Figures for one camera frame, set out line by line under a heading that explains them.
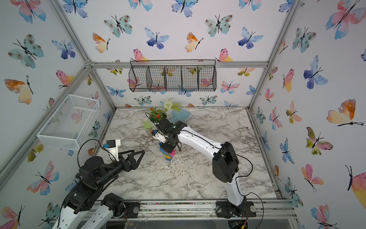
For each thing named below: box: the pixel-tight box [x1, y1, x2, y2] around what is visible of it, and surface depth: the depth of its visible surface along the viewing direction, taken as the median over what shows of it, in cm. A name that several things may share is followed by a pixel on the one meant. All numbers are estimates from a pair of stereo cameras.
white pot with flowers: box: [148, 98, 182, 123], surface depth 99 cm
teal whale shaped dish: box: [169, 107, 191, 124], surface depth 117 cm
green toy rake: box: [143, 120, 153, 138], surface depth 110 cm
